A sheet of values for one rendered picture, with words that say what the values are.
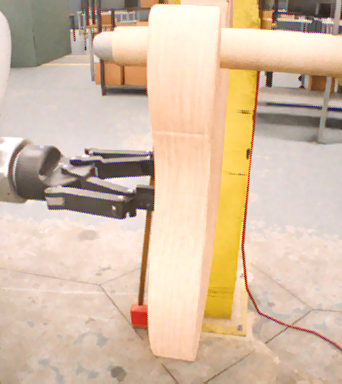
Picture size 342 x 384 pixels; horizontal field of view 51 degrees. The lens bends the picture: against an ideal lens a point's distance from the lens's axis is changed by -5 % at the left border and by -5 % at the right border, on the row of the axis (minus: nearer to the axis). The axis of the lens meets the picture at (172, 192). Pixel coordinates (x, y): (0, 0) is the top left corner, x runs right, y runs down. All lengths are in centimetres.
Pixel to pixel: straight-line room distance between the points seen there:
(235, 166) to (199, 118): 104
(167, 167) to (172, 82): 7
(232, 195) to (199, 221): 104
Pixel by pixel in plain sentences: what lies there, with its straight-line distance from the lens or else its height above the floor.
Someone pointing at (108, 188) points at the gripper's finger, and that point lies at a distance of 44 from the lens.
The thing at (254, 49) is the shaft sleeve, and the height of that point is 125.
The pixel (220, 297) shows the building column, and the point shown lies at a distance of 164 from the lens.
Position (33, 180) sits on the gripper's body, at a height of 108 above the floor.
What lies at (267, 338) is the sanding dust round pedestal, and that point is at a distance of 172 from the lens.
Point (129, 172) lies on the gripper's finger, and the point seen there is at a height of 107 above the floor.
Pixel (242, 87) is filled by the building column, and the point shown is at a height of 103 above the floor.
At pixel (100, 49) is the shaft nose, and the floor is 125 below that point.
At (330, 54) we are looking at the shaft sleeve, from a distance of 30.
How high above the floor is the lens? 129
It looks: 28 degrees down
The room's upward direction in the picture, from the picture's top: straight up
